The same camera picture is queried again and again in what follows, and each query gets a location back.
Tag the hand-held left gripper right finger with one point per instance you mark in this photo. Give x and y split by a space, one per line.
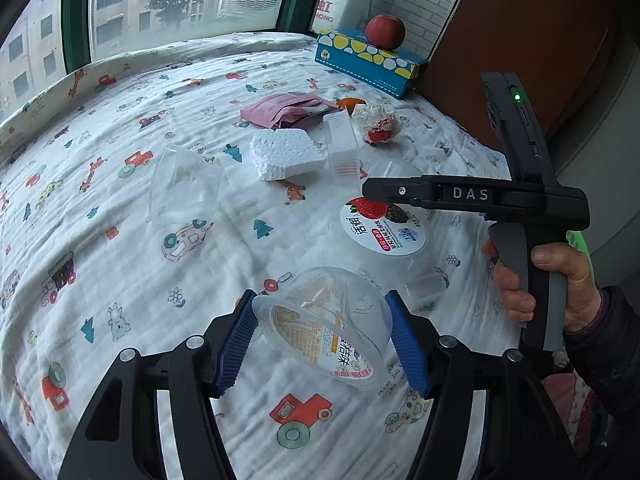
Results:
407 345

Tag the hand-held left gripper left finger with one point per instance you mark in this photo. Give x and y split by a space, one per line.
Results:
235 345

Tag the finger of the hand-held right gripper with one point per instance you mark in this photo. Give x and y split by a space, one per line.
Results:
425 192

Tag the clear plastic cup strawberry label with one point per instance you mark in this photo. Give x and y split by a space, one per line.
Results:
385 232

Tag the clear plastic cup yellow label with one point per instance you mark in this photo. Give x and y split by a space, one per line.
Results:
320 320

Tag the pink snack packet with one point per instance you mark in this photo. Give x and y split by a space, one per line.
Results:
280 110

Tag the person's right forearm dark sleeve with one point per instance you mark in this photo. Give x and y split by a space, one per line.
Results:
610 355

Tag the person's right hand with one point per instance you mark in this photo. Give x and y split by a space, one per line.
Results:
570 275

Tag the small clear plastic piece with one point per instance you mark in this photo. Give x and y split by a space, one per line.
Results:
426 284

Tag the crumpled white paper wrapper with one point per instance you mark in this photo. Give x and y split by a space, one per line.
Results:
377 122

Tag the clear ribbed plastic box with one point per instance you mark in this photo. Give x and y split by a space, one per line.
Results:
342 142

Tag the orange peel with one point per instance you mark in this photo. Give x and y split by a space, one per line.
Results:
347 104

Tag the brown wooden cabinet panel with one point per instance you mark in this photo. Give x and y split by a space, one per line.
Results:
525 25

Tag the white printed blanket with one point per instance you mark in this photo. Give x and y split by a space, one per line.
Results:
125 260

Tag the white foam block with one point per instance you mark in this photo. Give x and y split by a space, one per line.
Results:
287 155

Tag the blue dotted tissue box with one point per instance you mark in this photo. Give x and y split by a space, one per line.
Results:
365 62

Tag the red apple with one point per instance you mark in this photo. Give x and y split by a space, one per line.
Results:
385 31

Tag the clear plastic cup plain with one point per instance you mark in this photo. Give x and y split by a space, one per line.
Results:
182 185

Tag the pink cloth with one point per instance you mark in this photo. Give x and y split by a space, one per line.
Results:
570 405

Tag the apartment building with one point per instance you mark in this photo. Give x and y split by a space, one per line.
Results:
120 0

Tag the green window frame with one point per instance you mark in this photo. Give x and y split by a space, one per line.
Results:
77 15

